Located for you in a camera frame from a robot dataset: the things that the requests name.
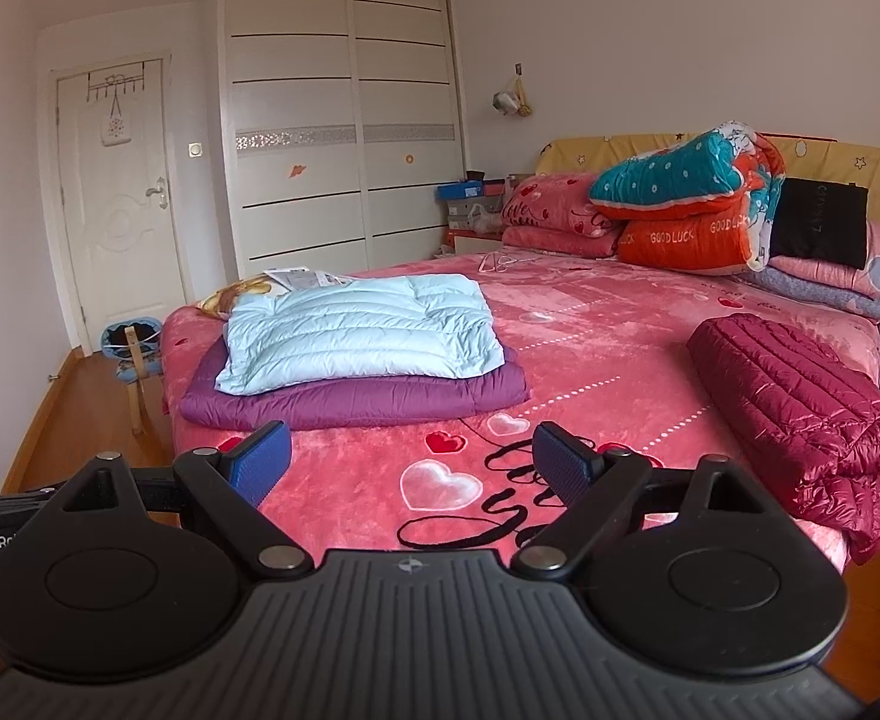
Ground white clothes hanger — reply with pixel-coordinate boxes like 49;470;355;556
479;251;535;275

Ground white hanging pouch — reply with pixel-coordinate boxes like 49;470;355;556
101;90;133;148

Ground stack of grey boxes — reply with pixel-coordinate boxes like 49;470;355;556
443;199;506;232

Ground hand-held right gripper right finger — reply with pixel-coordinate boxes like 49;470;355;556
509;421;769;582

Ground white papers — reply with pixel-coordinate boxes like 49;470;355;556
263;266;352;293

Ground pink folded blanket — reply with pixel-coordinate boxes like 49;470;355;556
765;221;880;299

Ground yellow cartoon-print cloth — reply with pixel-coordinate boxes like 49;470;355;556
198;276;277;314

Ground wooden stool with blue bag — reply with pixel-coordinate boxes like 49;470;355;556
101;319;167;436

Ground wall hanging ornament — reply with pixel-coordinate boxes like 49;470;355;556
492;64;535;119

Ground pink heart-print bed blanket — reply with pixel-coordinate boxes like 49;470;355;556
158;244;880;569

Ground white door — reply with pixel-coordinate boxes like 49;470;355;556
50;52;190;357

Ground light blue down jacket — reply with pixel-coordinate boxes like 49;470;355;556
215;274;506;396

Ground over-door hook rack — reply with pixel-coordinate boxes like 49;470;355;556
83;67;148;102

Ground white sliding wardrobe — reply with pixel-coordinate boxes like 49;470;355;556
218;0;472;284

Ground black folded garment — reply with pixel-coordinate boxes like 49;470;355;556
768;178;870;271

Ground purple down jacket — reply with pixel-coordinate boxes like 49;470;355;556
179;334;531;432

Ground pink folded quilt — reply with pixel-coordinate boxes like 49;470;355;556
500;172;632;260

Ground teal and orange quilt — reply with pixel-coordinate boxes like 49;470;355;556
588;120;787;273

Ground yellow headboard cover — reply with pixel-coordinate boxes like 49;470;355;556
536;131;880;242

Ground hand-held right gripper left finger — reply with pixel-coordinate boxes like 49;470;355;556
61;420;315;582

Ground blue box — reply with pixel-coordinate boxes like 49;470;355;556
437;180;508;203

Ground maroon down jacket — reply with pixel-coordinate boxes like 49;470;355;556
686;313;880;565

